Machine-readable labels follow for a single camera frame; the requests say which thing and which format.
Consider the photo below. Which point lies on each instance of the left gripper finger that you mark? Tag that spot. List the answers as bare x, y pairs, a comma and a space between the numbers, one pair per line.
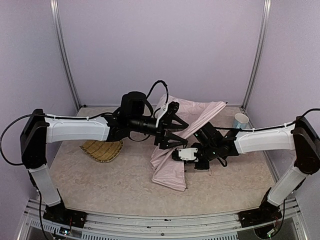
171, 140
173, 121

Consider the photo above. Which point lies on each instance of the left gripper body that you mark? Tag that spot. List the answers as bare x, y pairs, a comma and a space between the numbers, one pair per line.
161, 129

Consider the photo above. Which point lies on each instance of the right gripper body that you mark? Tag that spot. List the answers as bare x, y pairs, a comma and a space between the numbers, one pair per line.
200, 152

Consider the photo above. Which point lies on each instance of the pink folding umbrella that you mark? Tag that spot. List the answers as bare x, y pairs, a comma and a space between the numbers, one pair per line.
171, 173

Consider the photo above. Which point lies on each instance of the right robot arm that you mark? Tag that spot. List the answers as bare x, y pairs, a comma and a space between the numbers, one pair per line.
298, 136

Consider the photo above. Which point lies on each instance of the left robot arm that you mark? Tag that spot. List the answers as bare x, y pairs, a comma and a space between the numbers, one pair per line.
42, 129

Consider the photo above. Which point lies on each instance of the light blue mug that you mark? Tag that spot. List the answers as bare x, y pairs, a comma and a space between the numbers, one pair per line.
240, 121

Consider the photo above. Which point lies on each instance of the woven bamboo tray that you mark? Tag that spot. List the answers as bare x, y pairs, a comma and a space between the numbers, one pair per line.
102, 151

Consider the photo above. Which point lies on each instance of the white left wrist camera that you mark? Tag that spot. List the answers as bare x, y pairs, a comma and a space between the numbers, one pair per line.
159, 115

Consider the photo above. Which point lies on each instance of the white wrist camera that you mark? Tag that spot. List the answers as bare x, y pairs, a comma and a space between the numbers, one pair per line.
185, 154
159, 115

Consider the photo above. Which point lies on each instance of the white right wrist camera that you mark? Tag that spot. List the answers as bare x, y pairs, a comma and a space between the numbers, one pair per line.
185, 154

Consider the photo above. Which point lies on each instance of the front aluminium rail base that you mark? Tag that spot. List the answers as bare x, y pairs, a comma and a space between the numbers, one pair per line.
287, 224

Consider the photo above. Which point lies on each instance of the right aluminium frame post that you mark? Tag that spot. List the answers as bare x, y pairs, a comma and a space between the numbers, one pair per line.
258, 53

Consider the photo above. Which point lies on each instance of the aluminium frame post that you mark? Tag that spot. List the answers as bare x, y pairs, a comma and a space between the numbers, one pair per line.
54, 6
258, 53

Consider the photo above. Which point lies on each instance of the left aluminium frame post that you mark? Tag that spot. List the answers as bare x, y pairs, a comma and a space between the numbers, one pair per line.
54, 6

